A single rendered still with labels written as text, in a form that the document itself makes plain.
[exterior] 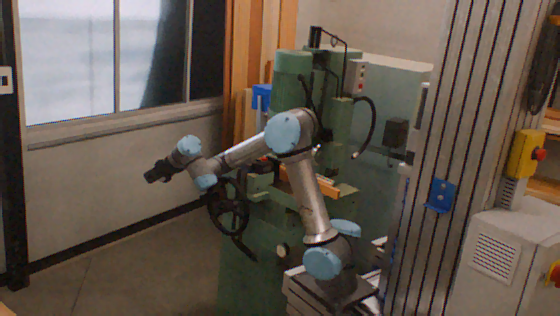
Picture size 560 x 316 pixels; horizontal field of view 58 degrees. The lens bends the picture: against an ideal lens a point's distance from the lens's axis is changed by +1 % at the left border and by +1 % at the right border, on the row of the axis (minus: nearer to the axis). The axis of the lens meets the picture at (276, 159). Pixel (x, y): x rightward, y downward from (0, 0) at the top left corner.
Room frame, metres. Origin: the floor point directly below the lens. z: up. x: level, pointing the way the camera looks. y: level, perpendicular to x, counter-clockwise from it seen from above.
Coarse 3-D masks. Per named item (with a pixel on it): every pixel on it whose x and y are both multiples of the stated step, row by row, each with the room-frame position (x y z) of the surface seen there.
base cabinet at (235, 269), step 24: (336, 216) 2.37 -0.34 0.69; (264, 240) 2.16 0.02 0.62; (288, 240) 2.10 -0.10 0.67; (240, 264) 2.26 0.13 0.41; (264, 264) 2.15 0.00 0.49; (240, 288) 2.25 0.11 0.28; (264, 288) 2.14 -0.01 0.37; (216, 312) 2.36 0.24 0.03; (240, 312) 2.24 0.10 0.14; (264, 312) 2.12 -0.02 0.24
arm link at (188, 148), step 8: (192, 136) 1.65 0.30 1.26; (184, 144) 1.62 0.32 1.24; (192, 144) 1.63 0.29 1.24; (200, 144) 1.65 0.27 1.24; (176, 152) 1.65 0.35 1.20; (184, 152) 1.61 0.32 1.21; (192, 152) 1.61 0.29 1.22; (200, 152) 1.66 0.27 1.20; (176, 160) 1.67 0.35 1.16; (184, 160) 1.63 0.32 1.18
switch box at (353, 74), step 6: (348, 60) 2.47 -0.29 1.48; (354, 60) 2.46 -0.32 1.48; (360, 60) 2.49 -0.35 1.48; (366, 60) 2.51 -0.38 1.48; (348, 66) 2.47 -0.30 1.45; (354, 66) 2.44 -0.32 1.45; (360, 66) 2.45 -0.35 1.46; (366, 66) 2.49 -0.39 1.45; (348, 72) 2.46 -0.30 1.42; (354, 72) 2.44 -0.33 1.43; (360, 72) 2.46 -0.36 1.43; (366, 72) 2.50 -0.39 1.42; (348, 78) 2.46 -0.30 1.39; (354, 78) 2.44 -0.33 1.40; (348, 84) 2.46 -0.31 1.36; (354, 84) 2.44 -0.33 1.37; (348, 90) 2.45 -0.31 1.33; (354, 90) 2.44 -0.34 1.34
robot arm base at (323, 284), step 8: (344, 272) 1.49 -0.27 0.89; (352, 272) 1.50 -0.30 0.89; (320, 280) 1.50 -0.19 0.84; (328, 280) 1.48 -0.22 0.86; (336, 280) 1.48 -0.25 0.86; (344, 280) 1.48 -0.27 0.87; (352, 280) 1.49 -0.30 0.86; (328, 288) 1.47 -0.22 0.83; (336, 288) 1.47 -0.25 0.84; (344, 288) 1.47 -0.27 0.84; (352, 288) 1.49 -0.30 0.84
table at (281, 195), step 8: (232, 176) 2.34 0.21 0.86; (272, 184) 2.19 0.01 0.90; (280, 184) 2.20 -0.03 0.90; (288, 184) 2.21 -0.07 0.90; (264, 192) 2.15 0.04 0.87; (272, 192) 2.15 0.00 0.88; (280, 192) 2.12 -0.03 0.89; (288, 192) 2.11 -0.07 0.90; (256, 200) 2.10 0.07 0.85; (280, 200) 2.11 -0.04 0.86; (288, 200) 2.08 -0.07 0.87; (328, 200) 2.15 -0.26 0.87; (296, 208) 2.05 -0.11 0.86
